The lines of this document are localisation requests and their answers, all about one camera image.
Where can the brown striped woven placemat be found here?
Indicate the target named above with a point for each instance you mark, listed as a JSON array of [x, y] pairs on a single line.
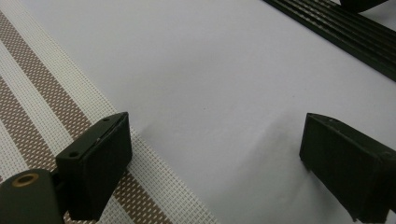
[[46, 77]]

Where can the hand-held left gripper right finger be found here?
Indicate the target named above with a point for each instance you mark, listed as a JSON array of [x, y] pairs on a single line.
[[348, 168]]

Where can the black rod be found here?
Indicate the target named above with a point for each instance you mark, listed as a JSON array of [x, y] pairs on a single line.
[[358, 37]]

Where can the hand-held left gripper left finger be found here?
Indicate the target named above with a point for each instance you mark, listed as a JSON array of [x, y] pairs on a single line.
[[93, 168]]

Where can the large white table sheet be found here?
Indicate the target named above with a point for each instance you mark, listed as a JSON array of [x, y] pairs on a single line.
[[218, 62]]

